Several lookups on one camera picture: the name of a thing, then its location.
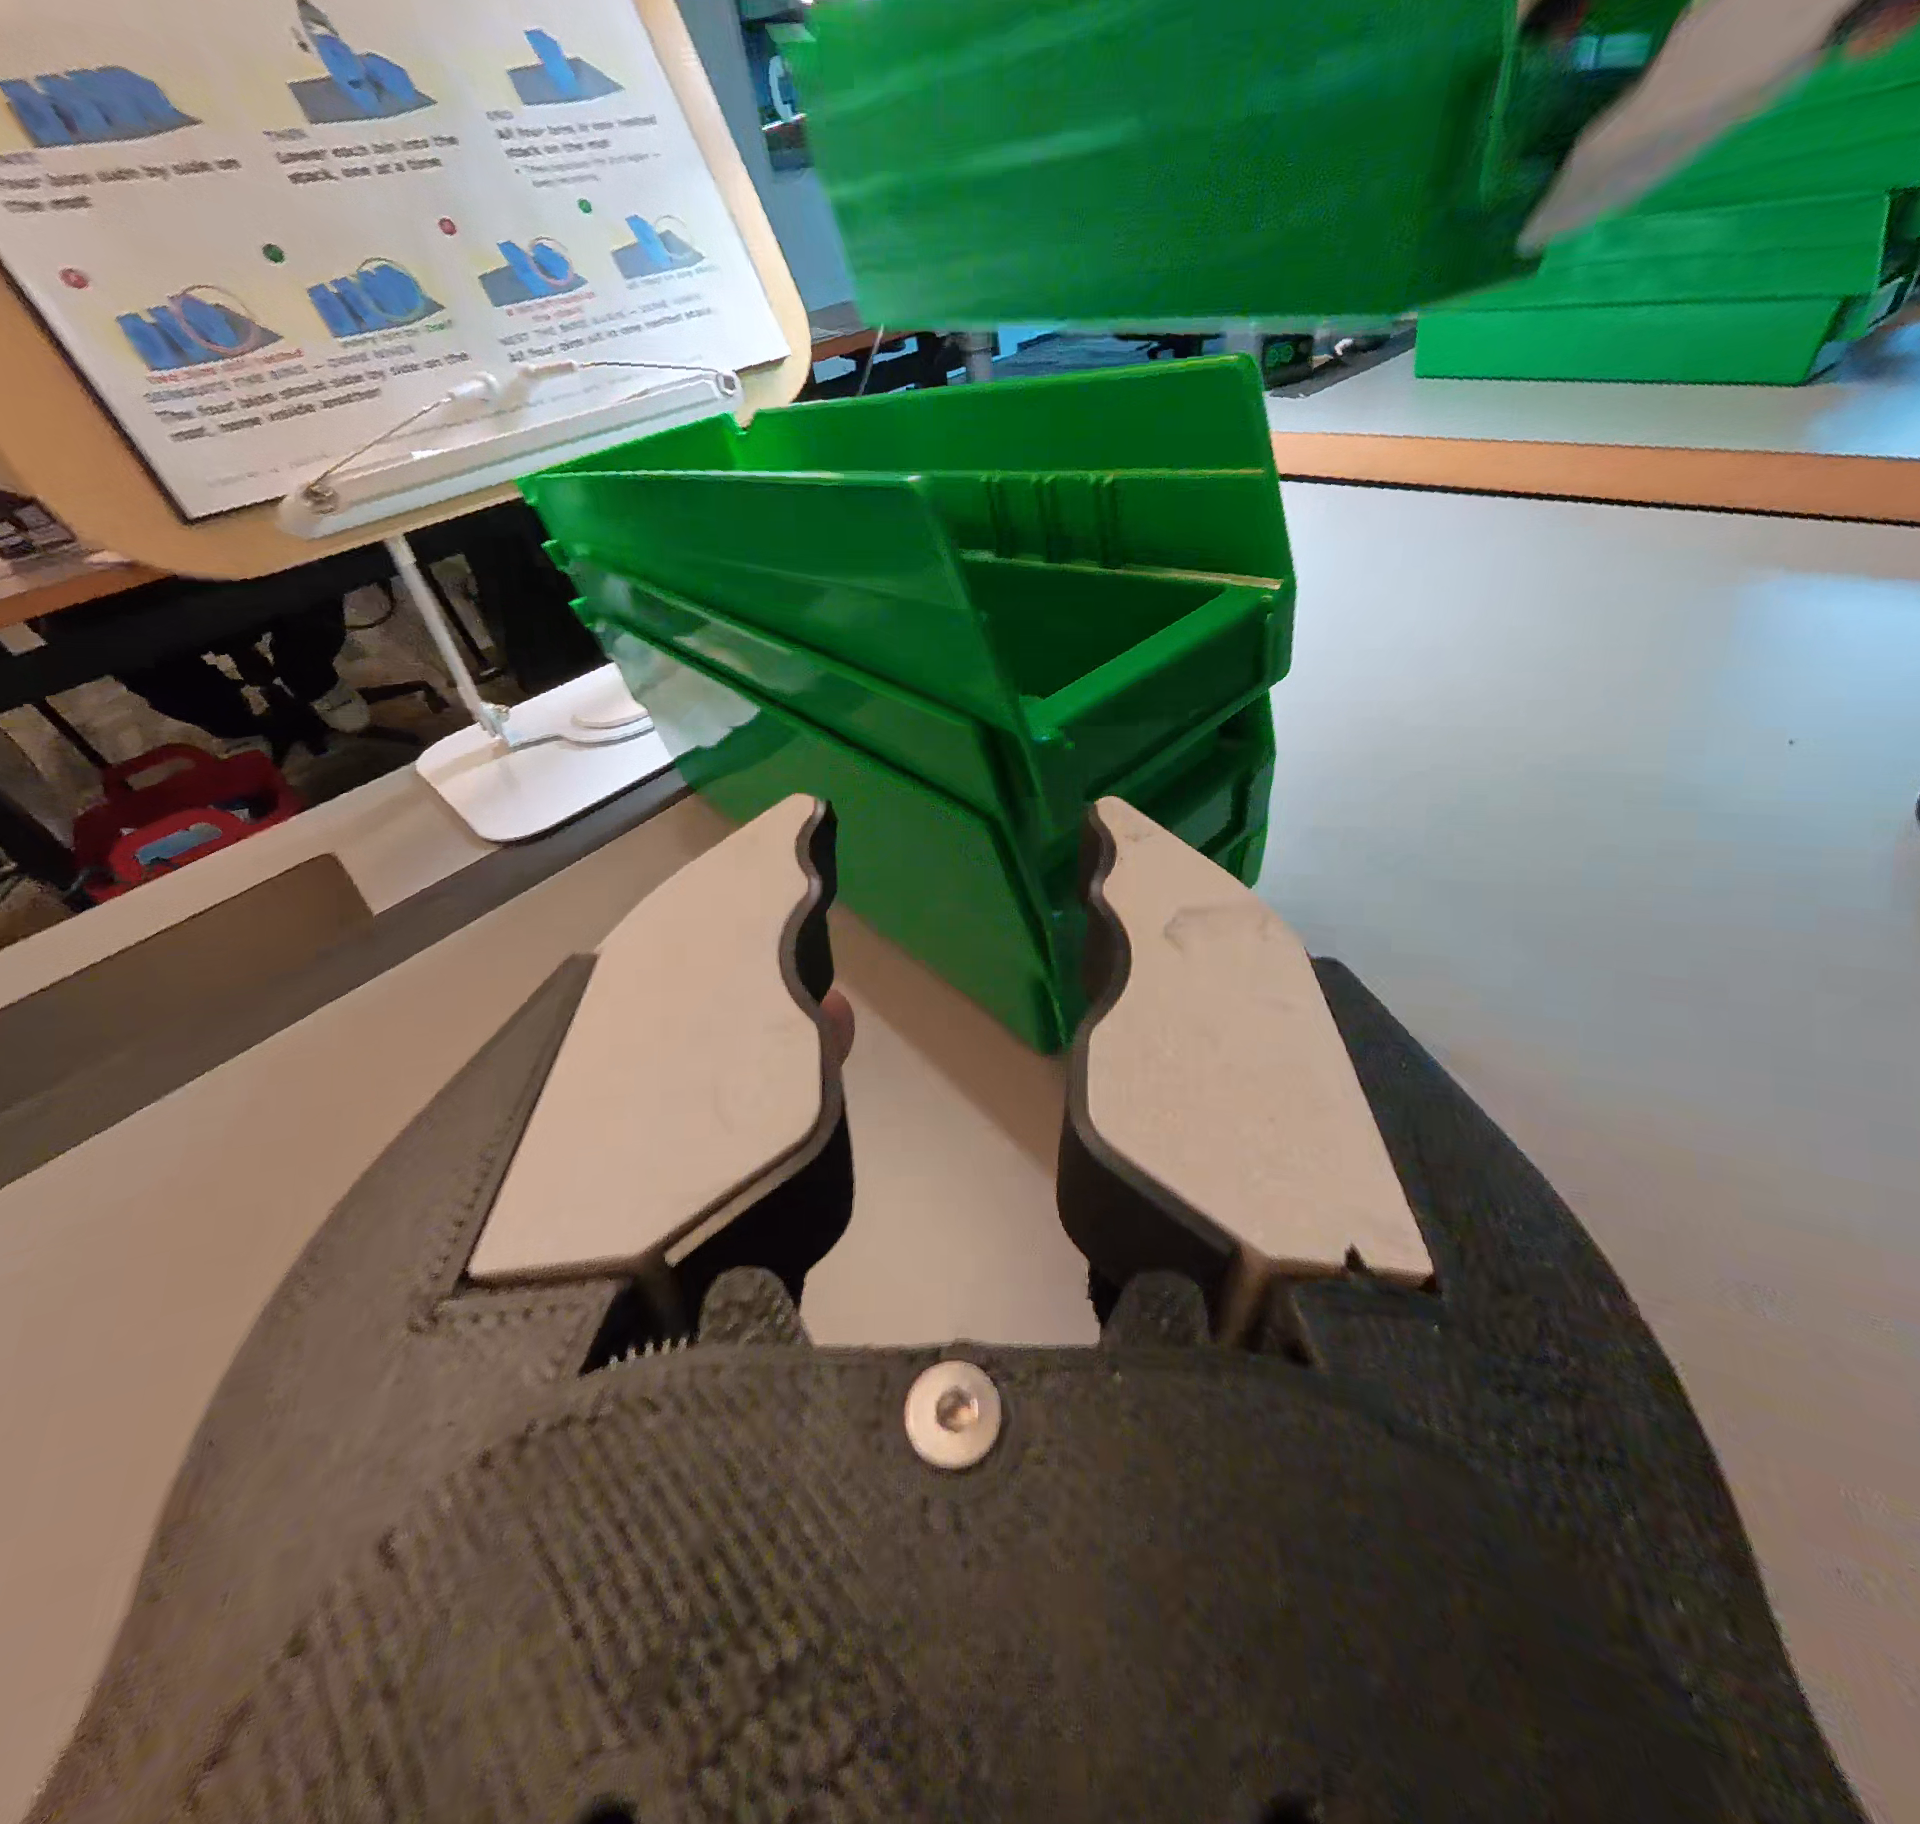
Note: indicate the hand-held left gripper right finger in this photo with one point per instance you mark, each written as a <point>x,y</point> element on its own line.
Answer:
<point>1243,1108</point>

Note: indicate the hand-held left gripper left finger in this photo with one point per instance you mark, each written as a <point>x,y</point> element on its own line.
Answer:
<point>674,1108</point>

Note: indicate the green plastic storage bin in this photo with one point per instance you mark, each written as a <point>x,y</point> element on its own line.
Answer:
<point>842,547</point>
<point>1189,791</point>
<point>926,894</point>
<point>1166,133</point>

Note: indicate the grey desk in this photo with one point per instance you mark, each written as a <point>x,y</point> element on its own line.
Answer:
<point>1578,804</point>

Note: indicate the stack of green bins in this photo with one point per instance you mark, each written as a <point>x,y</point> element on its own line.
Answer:
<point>1646,337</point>

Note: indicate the wooden document stand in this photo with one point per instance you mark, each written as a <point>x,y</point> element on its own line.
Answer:
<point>523,791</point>

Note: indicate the brown edged table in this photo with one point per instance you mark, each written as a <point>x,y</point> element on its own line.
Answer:
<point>1578,472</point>

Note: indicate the grey portable power station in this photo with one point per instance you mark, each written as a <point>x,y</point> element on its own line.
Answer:
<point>1288,354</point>

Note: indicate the dark grey tape strip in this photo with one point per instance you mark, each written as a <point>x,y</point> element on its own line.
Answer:
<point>149,1044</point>

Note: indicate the red bag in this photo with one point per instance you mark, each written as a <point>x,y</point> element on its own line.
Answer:
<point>149,804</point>

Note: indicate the white printed instruction sheet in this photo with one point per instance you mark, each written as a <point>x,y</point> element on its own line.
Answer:
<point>376,133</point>

